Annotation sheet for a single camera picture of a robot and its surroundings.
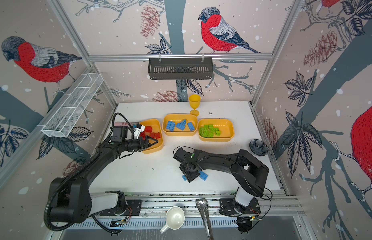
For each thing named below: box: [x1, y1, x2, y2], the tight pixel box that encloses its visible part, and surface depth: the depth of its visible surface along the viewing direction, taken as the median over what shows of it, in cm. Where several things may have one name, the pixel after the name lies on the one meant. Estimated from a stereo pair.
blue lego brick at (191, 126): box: [187, 122, 195, 132], surface depth 108 cm
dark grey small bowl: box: [249, 139, 269, 156], surface depth 94 cm
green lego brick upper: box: [203, 124, 210, 138], surface depth 103 cm
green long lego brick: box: [209, 127, 219, 133], surface depth 106 cm
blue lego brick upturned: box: [166, 121, 175, 132], surface depth 106 cm
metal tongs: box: [195, 197, 214, 240], surface depth 70 cm
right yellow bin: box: [197, 118, 235, 142], surface depth 103 cm
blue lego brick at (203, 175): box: [198, 170, 208, 181], surface depth 84 cm
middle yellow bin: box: [162, 114, 198, 136], surface depth 109 cm
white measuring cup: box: [160, 206, 185, 234], surface depth 71 cm
